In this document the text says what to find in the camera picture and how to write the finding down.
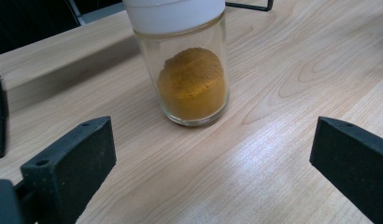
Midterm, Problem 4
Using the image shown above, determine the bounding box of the orange powder glass jar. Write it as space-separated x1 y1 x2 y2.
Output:
122 0 230 128

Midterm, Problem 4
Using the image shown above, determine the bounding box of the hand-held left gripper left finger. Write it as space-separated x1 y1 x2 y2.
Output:
13 116 117 224

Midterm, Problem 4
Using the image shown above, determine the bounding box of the black two-tier rack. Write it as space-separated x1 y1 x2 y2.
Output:
224 0 275 12

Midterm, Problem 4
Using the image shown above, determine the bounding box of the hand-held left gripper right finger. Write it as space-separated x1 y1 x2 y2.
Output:
309 116 383 224

